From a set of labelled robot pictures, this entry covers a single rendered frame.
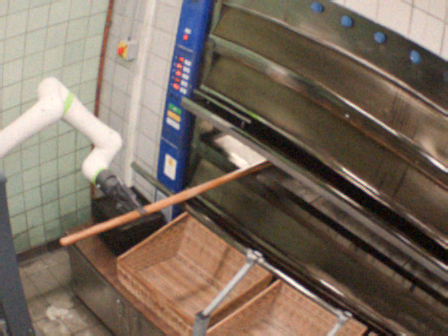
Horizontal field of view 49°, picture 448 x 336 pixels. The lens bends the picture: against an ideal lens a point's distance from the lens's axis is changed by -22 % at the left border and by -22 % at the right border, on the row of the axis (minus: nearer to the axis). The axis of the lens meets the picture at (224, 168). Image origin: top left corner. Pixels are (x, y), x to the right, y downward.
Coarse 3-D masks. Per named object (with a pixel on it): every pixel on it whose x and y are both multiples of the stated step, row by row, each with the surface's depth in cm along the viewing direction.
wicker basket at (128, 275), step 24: (192, 216) 287; (144, 240) 272; (168, 240) 286; (192, 240) 288; (216, 240) 279; (120, 264) 263; (144, 264) 280; (168, 264) 289; (192, 264) 289; (240, 264) 271; (144, 288) 254; (168, 288) 273; (192, 288) 276; (216, 288) 279; (264, 288) 261; (168, 312) 247; (192, 312) 260; (216, 312) 240
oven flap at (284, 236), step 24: (216, 168) 277; (216, 192) 276; (240, 192) 268; (240, 216) 268; (264, 216) 260; (264, 240) 258; (288, 240) 251; (312, 240) 244; (312, 264) 243; (336, 264) 235; (360, 264) 227; (336, 288) 233; (360, 288) 226; (384, 288) 218; (384, 312) 216; (408, 312) 208
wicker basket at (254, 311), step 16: (272, 288) 251; (288, 288) 253; (256, 304) 249; (272, 304) 259; (288, 304) 252; (304, 304) 247; (224, 320) 236; (240, 320) 247; (256, 320) 259; (272, 320) 259; (288, 320) 253; (304, 320) 246; (320, 320) 241; (336, 320) 235; (352, 320) 228
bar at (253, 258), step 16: (144, 176) 248; (192, 208) 232; (208, 224) 226; (224, 240) 221; (256, 256) 213; (240, 272) 214; (272, 272) 207; (224, 288) 213; (304, 288) 199; (320, 304) 193; (208, 320) 212
